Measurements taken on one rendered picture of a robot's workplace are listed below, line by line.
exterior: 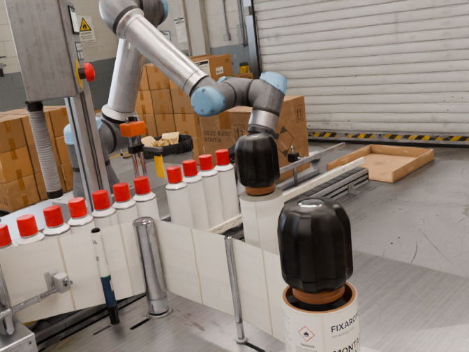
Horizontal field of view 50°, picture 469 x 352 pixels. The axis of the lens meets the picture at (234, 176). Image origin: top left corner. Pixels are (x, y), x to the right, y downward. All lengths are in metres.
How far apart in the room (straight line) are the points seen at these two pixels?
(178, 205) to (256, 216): 0.28
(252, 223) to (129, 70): 0.78
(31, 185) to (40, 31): 3.72
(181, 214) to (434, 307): 0.58
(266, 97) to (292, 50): 4.65
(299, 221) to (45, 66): 0.65
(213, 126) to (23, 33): 0.85
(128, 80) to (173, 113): 3.58
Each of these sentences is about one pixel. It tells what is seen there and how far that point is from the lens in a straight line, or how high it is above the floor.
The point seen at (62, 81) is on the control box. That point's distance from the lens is 1.03.
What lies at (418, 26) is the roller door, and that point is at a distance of 5.35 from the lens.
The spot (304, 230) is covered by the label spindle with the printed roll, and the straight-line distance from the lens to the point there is 0.53.
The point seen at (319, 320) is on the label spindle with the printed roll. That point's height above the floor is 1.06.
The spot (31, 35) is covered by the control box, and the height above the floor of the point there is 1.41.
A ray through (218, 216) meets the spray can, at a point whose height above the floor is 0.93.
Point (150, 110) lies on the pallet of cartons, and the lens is 5.37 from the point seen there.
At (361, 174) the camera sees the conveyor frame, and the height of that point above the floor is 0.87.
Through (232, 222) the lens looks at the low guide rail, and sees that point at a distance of 1.27.
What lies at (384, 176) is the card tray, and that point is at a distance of 1.79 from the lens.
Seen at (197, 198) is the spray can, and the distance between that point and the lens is 1.21.
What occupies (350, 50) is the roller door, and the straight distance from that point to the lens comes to 5.63.
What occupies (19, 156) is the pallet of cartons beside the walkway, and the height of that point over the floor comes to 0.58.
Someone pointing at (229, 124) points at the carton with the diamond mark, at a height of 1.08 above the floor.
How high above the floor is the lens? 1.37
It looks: 16 degrees down
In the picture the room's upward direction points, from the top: 7 degrees counter-clockwise
